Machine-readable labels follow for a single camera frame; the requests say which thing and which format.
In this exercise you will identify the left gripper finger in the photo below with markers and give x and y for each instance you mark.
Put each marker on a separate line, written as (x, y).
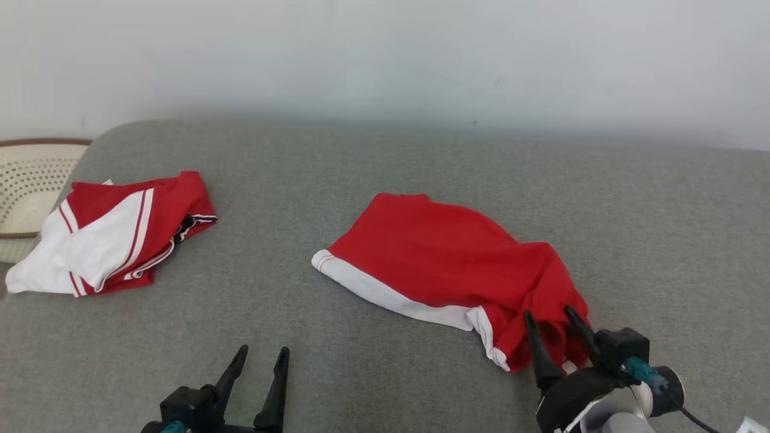
(231, 379)
(277, 391)

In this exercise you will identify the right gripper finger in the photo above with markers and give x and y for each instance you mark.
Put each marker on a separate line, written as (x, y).
(582, 331)
(540, 355)

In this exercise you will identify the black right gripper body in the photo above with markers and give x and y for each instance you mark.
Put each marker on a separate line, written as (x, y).
(577, 391)

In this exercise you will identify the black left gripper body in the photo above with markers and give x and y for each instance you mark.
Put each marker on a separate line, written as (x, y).
(228, 430)

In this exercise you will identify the red white shorts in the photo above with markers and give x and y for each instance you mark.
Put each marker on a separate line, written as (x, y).
(445, 258)

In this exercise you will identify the red white basketball jersey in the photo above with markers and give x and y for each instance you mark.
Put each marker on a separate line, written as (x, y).
(108, 234)

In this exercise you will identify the grey fabric sofa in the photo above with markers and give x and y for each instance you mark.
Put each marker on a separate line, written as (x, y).
(385, 180)

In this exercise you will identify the cream perforated laundry basket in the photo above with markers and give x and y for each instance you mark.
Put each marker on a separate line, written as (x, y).
(30, 180)

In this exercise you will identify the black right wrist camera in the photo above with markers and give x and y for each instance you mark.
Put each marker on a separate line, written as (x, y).
(622, 349)

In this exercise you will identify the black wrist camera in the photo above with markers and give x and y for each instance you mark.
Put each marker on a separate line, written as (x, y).
(189, 406)
(622, 349)

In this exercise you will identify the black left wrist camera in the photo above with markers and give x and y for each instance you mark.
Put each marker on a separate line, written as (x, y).
(189, 406)

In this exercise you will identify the teal left camera connector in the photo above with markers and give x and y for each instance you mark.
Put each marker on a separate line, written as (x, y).
(174, 427)

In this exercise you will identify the teal camera connector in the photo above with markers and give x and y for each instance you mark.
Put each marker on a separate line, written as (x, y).
(174, 427)
(640, 370)

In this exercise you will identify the teal right camera connector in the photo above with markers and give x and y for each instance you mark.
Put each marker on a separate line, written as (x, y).
(640, 370)

